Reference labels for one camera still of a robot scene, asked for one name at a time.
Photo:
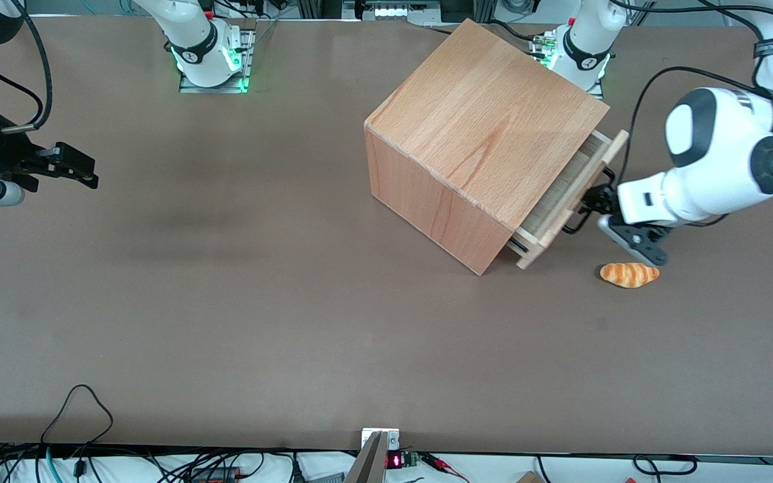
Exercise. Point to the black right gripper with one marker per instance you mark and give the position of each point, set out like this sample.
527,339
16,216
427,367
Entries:
5,153

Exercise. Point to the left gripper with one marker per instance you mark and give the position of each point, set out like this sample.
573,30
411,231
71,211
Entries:
602,200

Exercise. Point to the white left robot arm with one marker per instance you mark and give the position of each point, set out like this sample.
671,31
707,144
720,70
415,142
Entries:
729,147

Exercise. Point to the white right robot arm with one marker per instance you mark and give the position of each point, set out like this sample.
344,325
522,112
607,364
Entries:
192,40

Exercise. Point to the wooden drawer cabinet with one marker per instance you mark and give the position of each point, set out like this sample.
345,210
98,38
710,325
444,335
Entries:
487,134

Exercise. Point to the orange striped toy bread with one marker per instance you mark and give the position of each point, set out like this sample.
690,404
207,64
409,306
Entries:
629,274

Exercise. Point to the lit device with white lights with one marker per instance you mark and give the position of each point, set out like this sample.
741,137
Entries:
393,9

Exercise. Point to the small red digit display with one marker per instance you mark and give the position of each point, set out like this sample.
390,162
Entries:
396,461

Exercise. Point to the red and black device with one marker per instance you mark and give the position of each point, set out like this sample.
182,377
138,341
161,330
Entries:
215,475

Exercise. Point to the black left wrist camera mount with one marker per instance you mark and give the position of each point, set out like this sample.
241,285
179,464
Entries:
638,240

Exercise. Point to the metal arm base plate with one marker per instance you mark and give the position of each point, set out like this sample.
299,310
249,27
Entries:
245,54
539,48

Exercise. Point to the grey metal bracket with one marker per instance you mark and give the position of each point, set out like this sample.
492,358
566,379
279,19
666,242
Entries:
372,459

